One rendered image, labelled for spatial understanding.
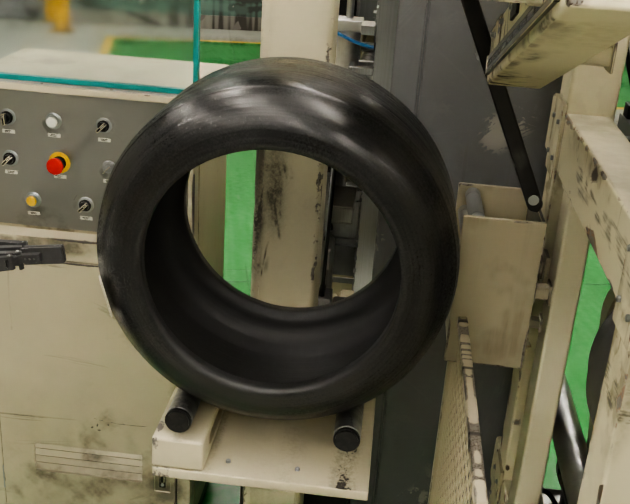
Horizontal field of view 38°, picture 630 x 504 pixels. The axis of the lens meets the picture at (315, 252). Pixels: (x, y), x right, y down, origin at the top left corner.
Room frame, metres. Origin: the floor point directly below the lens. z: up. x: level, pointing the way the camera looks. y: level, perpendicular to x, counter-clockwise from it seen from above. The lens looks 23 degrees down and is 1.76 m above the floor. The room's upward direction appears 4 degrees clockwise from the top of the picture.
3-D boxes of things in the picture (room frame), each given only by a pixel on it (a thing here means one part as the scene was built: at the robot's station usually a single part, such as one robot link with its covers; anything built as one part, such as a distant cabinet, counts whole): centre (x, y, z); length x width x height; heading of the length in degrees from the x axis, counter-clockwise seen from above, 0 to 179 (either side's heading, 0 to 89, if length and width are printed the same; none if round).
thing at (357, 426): (1.43, -0.09, 0.90); 0.35 x 0.05 x 0.05; 176
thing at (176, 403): (1.45, 0.19, 0.90); 0.35 x 0.05 x 0.05; 176
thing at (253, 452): (1.44, 0.05, 0.80); 0.37 x 0.36 x 0.02; 86
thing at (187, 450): (1.45, 0.19, 0.84); 0.36 x 0.09 x 0.06; 176
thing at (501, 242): (1.63, -0.34, 1.05); 0.20 x 0.15 x 0.30; 176
